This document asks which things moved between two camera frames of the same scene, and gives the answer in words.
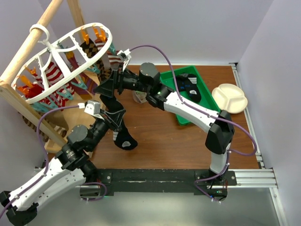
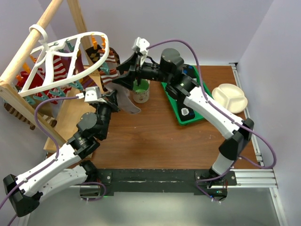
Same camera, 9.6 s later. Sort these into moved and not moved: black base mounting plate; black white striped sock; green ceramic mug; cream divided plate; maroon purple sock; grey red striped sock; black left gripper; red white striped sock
Moved: maroon purple sock; black left gripper; red white striped sock; grey red striped sock; black white striped sock
Not moved: black base mounting plate; green ceramic mug; cream divided plate
